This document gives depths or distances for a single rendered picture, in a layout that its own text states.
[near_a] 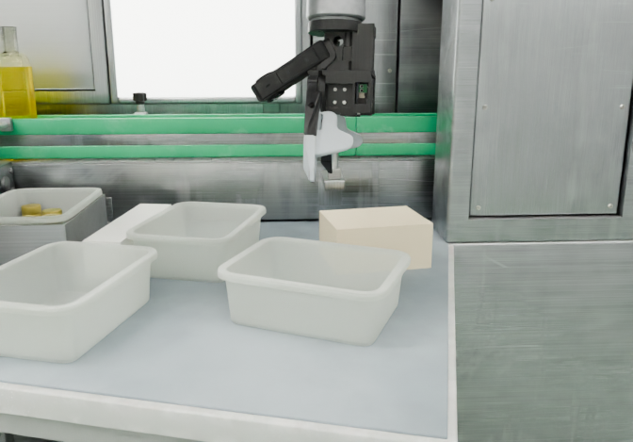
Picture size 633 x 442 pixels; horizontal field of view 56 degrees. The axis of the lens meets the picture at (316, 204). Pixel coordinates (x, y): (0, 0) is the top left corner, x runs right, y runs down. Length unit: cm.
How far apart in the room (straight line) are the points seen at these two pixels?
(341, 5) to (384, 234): 37
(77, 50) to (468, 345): 103
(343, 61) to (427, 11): 69
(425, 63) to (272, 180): 47
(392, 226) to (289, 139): 37
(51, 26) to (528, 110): 101
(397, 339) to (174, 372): 27
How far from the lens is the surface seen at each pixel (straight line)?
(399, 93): 144
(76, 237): 107
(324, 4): 77
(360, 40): 78
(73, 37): 146
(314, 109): 73
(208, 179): 123
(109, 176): 127
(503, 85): 112
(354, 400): 63
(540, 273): 121
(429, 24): 145
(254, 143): 124
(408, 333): 77
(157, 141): 126
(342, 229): 93
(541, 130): 115
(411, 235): 97
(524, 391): 131
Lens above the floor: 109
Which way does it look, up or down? 14 degrees down
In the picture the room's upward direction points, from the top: straight up
